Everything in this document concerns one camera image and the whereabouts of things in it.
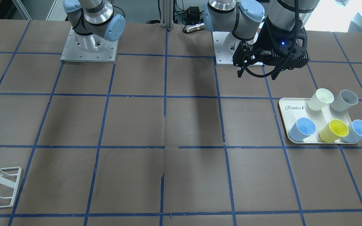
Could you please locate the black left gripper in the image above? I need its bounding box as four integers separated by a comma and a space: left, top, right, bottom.
233, 19, 310, 80

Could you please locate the cream plastic cup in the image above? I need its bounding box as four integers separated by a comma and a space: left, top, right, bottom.
307, 88, 334, 111

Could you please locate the blue plastic cup near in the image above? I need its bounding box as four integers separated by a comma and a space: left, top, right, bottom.
288, 117, 316, 142

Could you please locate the grey plastic cup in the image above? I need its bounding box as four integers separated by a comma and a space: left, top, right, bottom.
330, 89, 358, 112

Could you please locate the yellow plastic cup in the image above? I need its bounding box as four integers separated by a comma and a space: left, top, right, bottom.
319, 119, 349, 143

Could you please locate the light blue plastic cup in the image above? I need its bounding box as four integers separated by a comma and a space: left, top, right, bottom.
342, 120, 362, 143

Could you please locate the cream rectangular tray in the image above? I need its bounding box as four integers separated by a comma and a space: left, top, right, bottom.
278, 98, 351, 145

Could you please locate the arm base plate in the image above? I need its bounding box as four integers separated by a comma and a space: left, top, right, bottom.
61, 28, 119, 63
212, 31, 240, 66

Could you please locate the white wire rack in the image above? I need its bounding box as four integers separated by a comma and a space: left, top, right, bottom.
0, 161, 22, 210

